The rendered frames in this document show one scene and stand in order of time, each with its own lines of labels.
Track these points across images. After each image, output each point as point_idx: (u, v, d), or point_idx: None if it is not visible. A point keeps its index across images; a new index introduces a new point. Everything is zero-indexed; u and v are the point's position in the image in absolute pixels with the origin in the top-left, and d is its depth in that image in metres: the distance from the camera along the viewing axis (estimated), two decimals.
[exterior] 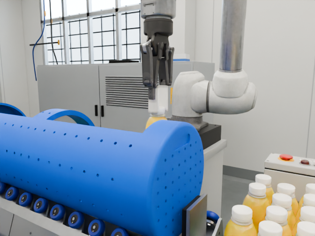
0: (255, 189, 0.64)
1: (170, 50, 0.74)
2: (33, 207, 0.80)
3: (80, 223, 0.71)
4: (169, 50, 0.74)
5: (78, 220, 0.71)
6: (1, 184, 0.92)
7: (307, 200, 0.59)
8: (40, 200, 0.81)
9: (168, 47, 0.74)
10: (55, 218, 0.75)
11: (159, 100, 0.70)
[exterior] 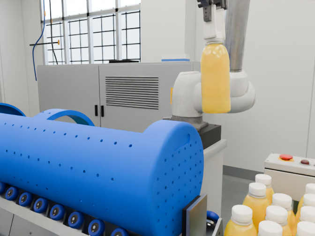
0: (255, 189, 0.64)
1: None
2: (33, 207, 0.80)
3: (80, 223, 0.71)
4: None
5: (78, 220, 0.71)
6: (1, 184, 0.92)
7: (307, 200, 0.59)
8: (40, 200, 0.81)
9: None
10: (55, 218, 0.75)
11: (216, 21, 0.60)
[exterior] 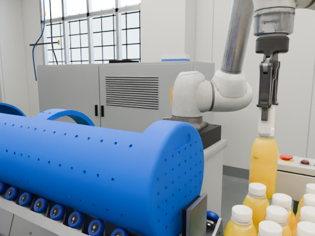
0: (255, 189, 0.64)
1: None
2: (33, 207, 0.80)
3: (80, 223, 0.71)
4: None
5: (78, 220, 0.71)
6: (1, 184, 0.92)
7: (307, 200, 0.59)
8: (40, 200, 0.81)
9: None
10: (55, 218, 0.75)
11: (271, 121, 0.66)
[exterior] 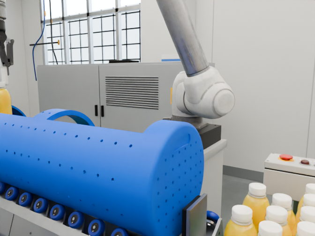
0: (255, 189, 0.64)
1: (9, 41, 1.03)
2: (33, 207, 0.80)
3: (80, 223, 0.71)
4: (9, 41, 1.03)
5: (78, 220, 0.71)
6: (1, 184, 0.92)
7: (307, 200, 0.59)
8: (40, 200, 0.81)
9: (8, 39, 1.03)
10: (55, 218, 0.75)
11: None
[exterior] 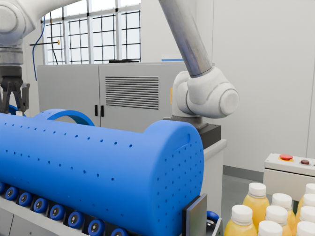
0: (255, 189, 0.64)
1: (25, 85, 1.01)
2: (33, 207, 0.80)
3: (80, 223, 0.71)
4: (25, 85, 1.01)
5: (78, 220, 0.71)
6: (1, 184, 0.92)
7: (307, 200, 0.59)
8: (40, 200, 0.81)
9: (24, 84, 1.01)
10: (55, 218, 0.75)
11: None
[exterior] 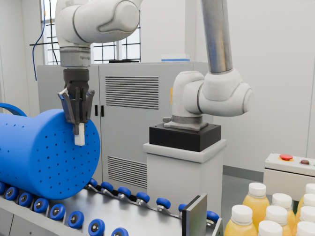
0: (255, 189, 0.64)
1: None
2: (36, 201, 0.81)
3: (72, 228, 0.72)
4: None
5: (72, 224, 0.71)
6: None
7: (307, 200, 0.59)
8: (42, 202, 0.80)
9: (63, 92, 0.80)
10: (60, 205, 0.76)
11: None
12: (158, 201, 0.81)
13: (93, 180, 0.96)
